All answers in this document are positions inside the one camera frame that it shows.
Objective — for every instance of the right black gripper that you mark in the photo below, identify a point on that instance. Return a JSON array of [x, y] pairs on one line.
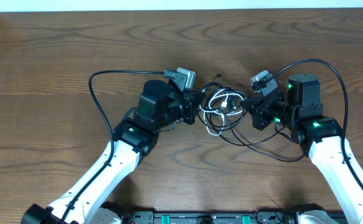
[[256, 110]]

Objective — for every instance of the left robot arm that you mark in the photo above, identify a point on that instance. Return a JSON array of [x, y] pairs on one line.
[[161, 104]]

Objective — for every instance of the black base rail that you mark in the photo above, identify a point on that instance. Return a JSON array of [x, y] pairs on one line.
[[224, 217]]

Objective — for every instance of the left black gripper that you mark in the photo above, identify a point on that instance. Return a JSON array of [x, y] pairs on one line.
[[190, 107]]

